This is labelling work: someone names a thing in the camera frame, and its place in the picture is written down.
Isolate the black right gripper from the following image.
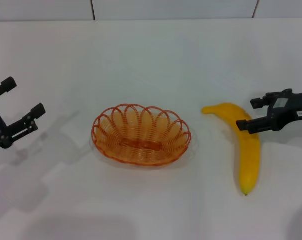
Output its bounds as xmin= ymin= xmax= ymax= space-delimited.
xmin=235 ymin=88 xmax=302 ymax=135

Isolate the yellow banana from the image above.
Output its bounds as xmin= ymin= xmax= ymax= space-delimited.
xmin=201 ymin=102 xmax=262 ymax=196

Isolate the orange wire basket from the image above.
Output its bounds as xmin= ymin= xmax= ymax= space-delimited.
xmin=91 ymin=103 xmax=192 ymax=168

